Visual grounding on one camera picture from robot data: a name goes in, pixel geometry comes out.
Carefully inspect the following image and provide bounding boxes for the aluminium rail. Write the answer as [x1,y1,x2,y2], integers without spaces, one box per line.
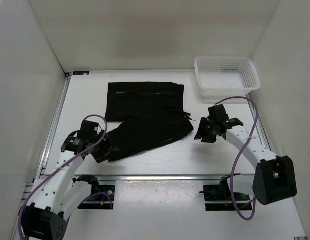
[34,174,255,183]
[9,72,72,240]
[245,93,308,240]

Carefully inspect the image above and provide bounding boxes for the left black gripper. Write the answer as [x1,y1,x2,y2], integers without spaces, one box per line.
[90,129,119,164]

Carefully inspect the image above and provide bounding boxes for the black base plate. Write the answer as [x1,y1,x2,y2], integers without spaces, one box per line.
[199,184,252,212]
[78,181,115,210]

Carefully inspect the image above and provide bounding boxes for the aluminium right rail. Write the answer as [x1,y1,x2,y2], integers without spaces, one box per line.
[245,93,308,240]

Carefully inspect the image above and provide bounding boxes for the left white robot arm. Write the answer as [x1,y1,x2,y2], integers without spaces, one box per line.
[17,118,114,240]

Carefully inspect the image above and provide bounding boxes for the aluminium front rail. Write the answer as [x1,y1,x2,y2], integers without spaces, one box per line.
[34,174,255,183]

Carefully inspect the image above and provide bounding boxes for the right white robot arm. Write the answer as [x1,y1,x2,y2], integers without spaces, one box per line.
[194,105,297,206]

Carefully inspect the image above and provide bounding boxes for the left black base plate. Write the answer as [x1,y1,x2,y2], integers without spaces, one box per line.
[78,181,115,210]

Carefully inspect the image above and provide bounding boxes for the black shorts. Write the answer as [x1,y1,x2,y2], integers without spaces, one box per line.
[104,82,193,162]

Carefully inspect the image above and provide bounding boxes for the white plastic basket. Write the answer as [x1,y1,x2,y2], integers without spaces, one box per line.
[194,56,260,98]

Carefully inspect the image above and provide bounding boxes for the aluminium left rail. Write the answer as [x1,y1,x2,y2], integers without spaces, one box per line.
[9,72,72,240]

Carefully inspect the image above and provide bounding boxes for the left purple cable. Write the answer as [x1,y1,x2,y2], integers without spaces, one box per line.
[18,114,108,238]

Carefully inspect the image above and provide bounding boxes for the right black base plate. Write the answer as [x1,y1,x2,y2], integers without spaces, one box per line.
[199,184,252,212]

